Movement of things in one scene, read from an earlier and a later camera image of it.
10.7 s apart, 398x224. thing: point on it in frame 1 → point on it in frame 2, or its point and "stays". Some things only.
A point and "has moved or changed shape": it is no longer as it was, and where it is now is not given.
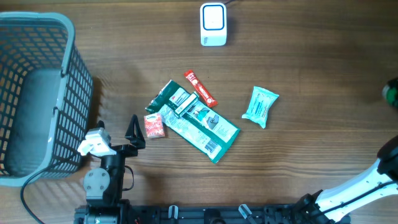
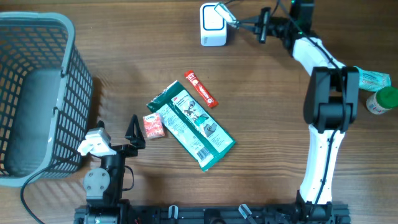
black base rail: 227,214 stays
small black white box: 186,104 → 227,15
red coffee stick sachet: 210,102 stays
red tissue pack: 154,126 stays
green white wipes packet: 199,127 has moved or changed shape
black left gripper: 137,140 stays
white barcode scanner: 213,24 stays
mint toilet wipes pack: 262,99 → 373,81
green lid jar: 390,92 has moved or changed shape
